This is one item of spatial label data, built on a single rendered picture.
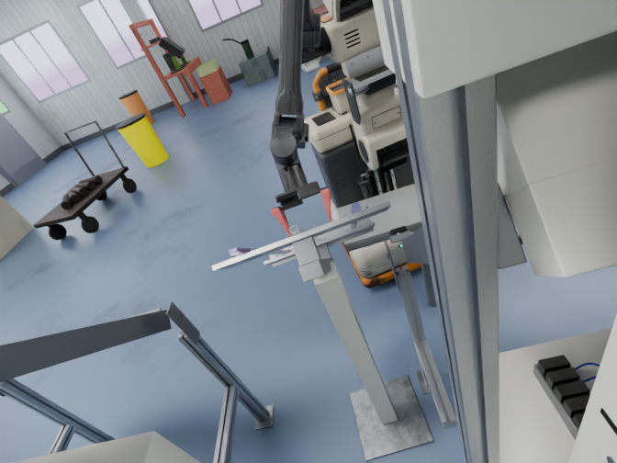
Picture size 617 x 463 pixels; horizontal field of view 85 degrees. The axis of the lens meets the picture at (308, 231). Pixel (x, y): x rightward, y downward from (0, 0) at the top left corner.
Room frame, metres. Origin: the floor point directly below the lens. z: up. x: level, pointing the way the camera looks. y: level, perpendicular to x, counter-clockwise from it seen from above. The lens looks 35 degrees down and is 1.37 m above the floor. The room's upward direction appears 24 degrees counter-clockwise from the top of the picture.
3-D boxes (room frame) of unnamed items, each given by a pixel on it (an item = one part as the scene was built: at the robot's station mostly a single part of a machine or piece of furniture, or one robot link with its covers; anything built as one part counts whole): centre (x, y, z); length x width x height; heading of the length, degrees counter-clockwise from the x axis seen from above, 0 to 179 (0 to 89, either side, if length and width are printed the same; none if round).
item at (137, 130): (5.15, 1.62, 0.33); 0.43 x 0.41 x 0.65; 79
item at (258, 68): (7.92, -0.37, 0.46); 0.96 x 0.77 x 0.92; 169
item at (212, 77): (7.97, 0.81, 0.85); 1.32 x 1.17 x 1.70; 169
